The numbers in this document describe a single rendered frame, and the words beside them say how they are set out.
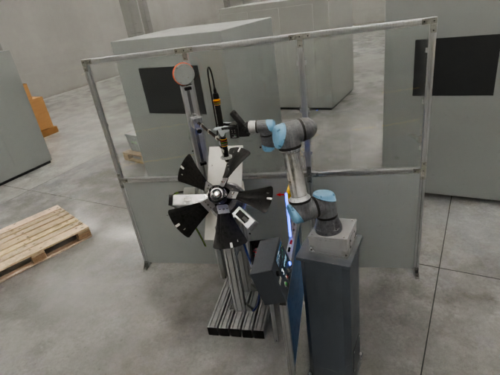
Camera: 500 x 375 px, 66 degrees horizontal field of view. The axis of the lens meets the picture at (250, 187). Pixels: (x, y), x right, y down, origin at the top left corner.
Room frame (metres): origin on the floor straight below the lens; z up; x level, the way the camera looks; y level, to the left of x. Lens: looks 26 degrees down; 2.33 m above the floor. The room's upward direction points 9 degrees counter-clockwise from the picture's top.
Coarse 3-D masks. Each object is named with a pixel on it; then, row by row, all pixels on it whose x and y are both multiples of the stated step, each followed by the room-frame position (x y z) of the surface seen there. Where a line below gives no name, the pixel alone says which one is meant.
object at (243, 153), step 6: (240, 150) 2.41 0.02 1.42; (246, 150) 2.38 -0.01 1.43; (234, 156) 2.41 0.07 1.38; (240, 156) 2.36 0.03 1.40; (246, 156) 2.33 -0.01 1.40; (228, 162) 2.42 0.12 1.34; (234, 162) 2.36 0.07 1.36; (240, 162) 2.32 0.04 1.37; (234, 168) 2.31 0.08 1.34; (228, 174) 2.31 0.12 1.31
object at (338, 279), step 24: (360, 240) 1.80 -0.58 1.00; (312, 264) 1.71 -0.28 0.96; (336, 264) 1.63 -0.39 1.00; (312, 288) 1.71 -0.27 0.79; (336, 288) 1.64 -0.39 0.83; (312, 312) 1.72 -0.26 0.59; (336, 312) 1.64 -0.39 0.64; (312, 336) 1.72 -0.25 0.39; (336, 336) 1.65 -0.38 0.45; (312, 360) 1.73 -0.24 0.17; (336, 360) 1.65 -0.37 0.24; (360, 360) 1.80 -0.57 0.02
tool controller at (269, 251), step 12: (264, 240) 1.60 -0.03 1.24; (276, 240) 1.56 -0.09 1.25; (264, 252) 1.50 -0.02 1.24; (276, 252) 1.47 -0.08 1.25; (264, 264) 1.40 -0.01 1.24; (276, 264) 1.41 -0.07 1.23; (288, 264) 1.53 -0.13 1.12; (252, 276) 1.37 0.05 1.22; (264, 276) 1.35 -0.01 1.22; (276, 276) 1.35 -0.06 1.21; (264, 288) 1.35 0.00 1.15; (276, 288) 1.34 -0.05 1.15; (288, 288) 1.41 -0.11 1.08; (264, 300) 1.36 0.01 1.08; (276, 300) 1.34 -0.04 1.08
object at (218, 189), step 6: (216, 186) 2.25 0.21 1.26; (210, 192) 2.24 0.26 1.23; (216, 192) 2.24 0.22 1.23; (222, 192) 2.21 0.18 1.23; (228, 192) 2.31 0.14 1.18; (210, 198) 2.21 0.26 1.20; (216, 198) 2.20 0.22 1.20; (222, 198) 2.19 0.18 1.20; (216, 204) 2.22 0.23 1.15; (222, 204) 2.27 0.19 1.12; (228, 204) 2.26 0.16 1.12
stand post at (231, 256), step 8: (232, 248) 2.35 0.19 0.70; (224, 256) 2.37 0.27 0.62; (232, 256) 2.37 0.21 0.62; (232, 264) 2.36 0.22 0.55; (232, 272) 2.36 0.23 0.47; (232, 280) 2.37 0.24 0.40; (240, 280) 2.36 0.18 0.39; (232, 288) 2.37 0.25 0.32; (240, 288) 2.35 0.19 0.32; (232, 296) 2.37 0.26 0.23; (240, 296) 2.37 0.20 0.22; (240, 304) 2.36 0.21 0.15
